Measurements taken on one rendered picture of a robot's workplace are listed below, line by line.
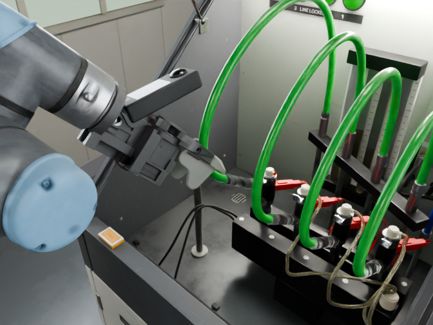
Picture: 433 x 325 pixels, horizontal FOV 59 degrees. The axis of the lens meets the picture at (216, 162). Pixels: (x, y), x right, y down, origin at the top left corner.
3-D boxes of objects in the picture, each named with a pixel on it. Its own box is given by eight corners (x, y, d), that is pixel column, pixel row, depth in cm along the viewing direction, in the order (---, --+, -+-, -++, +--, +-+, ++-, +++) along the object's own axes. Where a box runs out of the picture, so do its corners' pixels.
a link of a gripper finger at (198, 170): (207, 198, 59) (160, 171, 54) (227, 165, 59) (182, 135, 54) (218, 204, 56) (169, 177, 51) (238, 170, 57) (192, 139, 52)
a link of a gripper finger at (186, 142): (198, 160, 57) (151, 131, 52) (204, 150, 57) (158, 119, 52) (213, 167, 53) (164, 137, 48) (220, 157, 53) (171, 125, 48)
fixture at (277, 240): (230, 268, 89) (231, 220, 81) (256, 245, 95) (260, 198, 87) (370, 367, 70) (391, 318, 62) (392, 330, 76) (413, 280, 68)
